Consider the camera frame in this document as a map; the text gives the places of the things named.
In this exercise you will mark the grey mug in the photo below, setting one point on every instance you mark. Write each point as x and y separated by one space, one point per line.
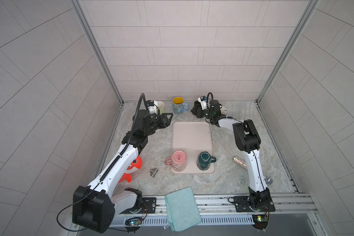
223 110

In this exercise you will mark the metal pipe fitting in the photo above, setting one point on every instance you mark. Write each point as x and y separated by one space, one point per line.
153 172

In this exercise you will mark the light green mug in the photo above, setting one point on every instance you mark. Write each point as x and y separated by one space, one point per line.
159 106

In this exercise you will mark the dark green mug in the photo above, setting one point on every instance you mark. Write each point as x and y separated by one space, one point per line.
204 160

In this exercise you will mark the pink mug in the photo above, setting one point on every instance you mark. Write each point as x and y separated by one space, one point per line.
177 161

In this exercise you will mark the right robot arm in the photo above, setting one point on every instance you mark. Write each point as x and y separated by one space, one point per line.
247 140

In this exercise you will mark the red shark toy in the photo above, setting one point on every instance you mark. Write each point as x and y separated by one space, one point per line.
135 166

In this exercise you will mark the glitter tube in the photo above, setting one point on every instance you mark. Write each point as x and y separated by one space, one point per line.
242 163

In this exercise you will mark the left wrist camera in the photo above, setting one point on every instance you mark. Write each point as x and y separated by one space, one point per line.
152 106

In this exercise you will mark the black mug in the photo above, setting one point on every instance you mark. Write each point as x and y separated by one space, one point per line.
197 105

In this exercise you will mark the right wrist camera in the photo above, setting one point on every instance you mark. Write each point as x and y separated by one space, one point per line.
203 101

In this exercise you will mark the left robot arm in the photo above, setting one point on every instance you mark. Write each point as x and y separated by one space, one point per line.
95 206

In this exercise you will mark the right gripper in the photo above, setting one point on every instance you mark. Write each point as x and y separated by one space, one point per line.
200 114

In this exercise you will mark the teal cloth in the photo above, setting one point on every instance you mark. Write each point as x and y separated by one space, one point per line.
182 210

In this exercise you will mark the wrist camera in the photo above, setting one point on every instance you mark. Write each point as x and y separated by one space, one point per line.
203 101
152 106

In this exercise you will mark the circuit board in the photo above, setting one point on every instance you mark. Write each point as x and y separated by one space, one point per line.
260 222
133 222

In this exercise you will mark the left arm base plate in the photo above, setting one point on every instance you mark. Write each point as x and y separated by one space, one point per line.
148 202

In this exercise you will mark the left circuit board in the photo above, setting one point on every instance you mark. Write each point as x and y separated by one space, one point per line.
133 222

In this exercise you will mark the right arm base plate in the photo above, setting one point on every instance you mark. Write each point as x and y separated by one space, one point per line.
244 204

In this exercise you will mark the right circuit board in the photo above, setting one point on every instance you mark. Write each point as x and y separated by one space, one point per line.
260 222

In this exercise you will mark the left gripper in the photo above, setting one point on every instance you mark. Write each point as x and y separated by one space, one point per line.
164 124

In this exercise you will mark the aluminium rail frame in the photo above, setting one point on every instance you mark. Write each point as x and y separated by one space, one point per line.
296 215

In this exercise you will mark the beige tray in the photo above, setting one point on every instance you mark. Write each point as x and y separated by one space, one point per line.
193 138

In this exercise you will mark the blue butterfly mug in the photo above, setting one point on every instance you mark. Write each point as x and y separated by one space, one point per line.
179 105

